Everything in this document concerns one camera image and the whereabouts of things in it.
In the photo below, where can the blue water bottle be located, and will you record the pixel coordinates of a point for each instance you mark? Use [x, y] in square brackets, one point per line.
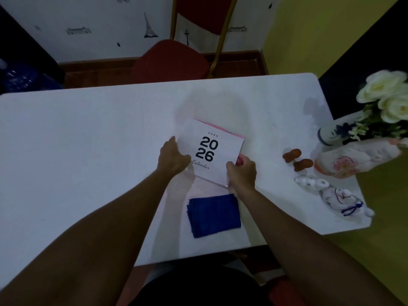
[22, 78]

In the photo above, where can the person's right forearm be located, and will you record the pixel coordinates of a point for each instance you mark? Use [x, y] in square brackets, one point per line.
[302, 245]

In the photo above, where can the person's left forearm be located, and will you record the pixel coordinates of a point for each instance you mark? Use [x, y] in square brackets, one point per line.
[95, 238]

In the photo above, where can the white artificial flowers bouquet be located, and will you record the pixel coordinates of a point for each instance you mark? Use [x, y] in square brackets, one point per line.
[387, 95]

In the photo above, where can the person's left hand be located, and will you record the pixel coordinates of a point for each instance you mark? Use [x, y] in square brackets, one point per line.
[170, 159]

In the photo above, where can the white desk calendar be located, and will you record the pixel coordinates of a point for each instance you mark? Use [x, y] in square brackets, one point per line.
[220, 146]

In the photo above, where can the small brown figurine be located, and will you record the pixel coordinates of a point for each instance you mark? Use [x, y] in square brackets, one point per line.
[291, 155]
[302, 165]

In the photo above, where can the person's left thumb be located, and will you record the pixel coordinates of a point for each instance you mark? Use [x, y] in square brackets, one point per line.
[185, 161]

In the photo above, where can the red padded chair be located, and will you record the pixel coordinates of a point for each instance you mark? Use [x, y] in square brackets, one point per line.
[172, 60]

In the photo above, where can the white vase pink flower print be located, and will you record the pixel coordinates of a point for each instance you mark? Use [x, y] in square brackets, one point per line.
[350, 159]

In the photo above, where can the folded blue cloth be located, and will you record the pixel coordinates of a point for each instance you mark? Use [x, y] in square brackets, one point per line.
[214, 216]

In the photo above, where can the white ceramic rabbit figurine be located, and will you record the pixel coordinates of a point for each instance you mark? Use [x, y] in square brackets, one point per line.
[310, 183]

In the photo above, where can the person's right thumb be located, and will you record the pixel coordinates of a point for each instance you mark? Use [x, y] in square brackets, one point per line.
[230, 168]

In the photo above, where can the person's right hand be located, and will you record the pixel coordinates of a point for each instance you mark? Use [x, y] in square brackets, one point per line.
[244, 176]

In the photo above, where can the blue and white vase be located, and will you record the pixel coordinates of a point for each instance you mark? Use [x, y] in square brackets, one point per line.
[333, 133]

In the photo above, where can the person's black shorts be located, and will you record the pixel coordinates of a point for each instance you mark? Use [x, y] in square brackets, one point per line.
[197, 288]

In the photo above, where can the white cat figurine blue bow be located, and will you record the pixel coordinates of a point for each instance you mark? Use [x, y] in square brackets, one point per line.
[342, 200]

